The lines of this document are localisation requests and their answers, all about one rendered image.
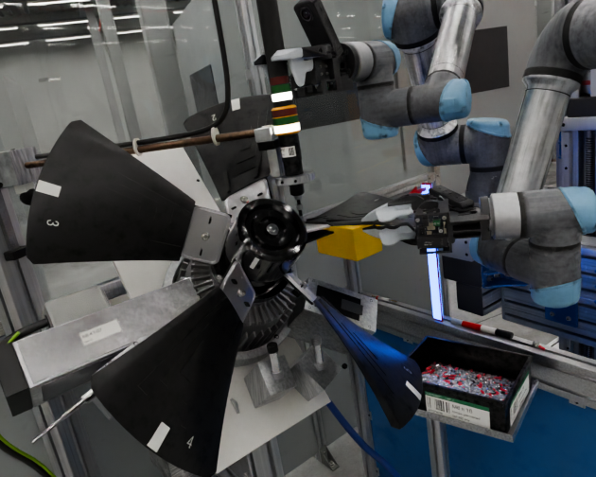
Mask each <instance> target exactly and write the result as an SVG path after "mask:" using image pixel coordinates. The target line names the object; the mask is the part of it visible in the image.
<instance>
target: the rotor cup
mask: <svg viewBox="0 0 596 477"><path fill-rule="evenodd" d="M235 221H236V224H235V226H234V228H233V230H232V232H231V234H230V230H229V231H228V233H227V236H226V239H225V242H224V245H223V249H222V252H221V255H220V259H219V263H218V265H216V264H211V270H212V273H213V276H214V277H215V279H216V281H217V282H218V284H219V283H220V281H221V279H222V278H223V277H224V275H225V273H226V272H227V270H228V268H229V266H230V264H231V263H232V261H233V259H234V258H235V259H236V260H237V261H238V262H239V263H240V265H241V267H242V269H243V271H244V273H245V274H246V275H247V277H248V279H249V281H250V283H251V285H252V287H253V288H254V291H255V298H254V301H253V303H261V302H266V301H269V300H271V299H273V298H274V297H276V296H277V295H278V294H279V293H280V292H281V291H282V290H283V289H284V288H285V287H286V286H287V285H288V282H287V281H286V280H285V279H284V278H283V277H282V276H283V275H285V274H291V265H292V264H293V263H294V261H295V260H296V259H297V257H299V256H300V255H301V254H302V253H303V252H304V250H305V248H306V244H307V228H306V226H305V223H304V221H303V220H302V218H301V217H300V215H299V214H298V213H297V212H296V211H295V210H294V209H293V208H291V207H290V206H289V205H287V204H285V203H283V202H280V201H277V200H275V199H268V198H262V199H256V200H253V201H251V202H249V203H247V204H245V205H244V206H243V207H242V208H241V209H240V211H239V212H238V214H237V217H236V219H235ZM270 223H273V224H275V225H277V226H278V228H279V232H278V234H277V235H271V234H270V233H268V231H267V225H268V224H270ZM255 258H258V259H259V260H258V262H257V264H256V265H255V267H254V268H253V269H252V268H250V266H251V264H252V262H253V261H254V259H255Z"/></svg>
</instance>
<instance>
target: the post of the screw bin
mask: <svg viewBox="0 0 596 477"><path fill-rule="evenodd" d="M427 428H428V438H429V456H430V465H431V475H432V477H450V468H449V458H448V446H447V426H446V423H442V422H439V421H435V420H432V419H428V418H427Z"/></svg>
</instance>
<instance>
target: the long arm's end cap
mask: <svg viewBox="0 0 596 477"><path fill-rule="evenodd" d="M0 384H1V387H2V389H3V392H4V395H5V398H6V400H7V403H8V406H9V409H10V412H11V414H12V416H16V415H19V414H21V413H23V412H25V411H28V410H30V409H32V408H33V405H32V400H31V395H30V391H29V387H28V384H27V382H26V377H25V375H24V372H23V370H22V367H21V365H20V363H19V360H18V358H17V355H16V353H15V350H14V348H13V345H12V342H10V343H7V344H3V345H0Z"/></svg>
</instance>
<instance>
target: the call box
mask: <svg viewBox="0 0 596 477"><path fill-rule="evenodd" d="M368 226H371V225H345V226H330V227H329V228H325V229H323V230H328V231H334V234H331V235H328V236H326V237H323V238H319V239H317V245H318V252H319V253H322V254H326V255H330V256H337V257H341V258H345V259H349V260H354V261H359V260H362V259H364V258H366V257H368V256H371V255H373V254H376V253H378V252H380V251H382V242H381V240H380V238H375V237H372V236H370V235H368V234H366V233H364V232H363V231H362V228H365V227H368Z"/></svg>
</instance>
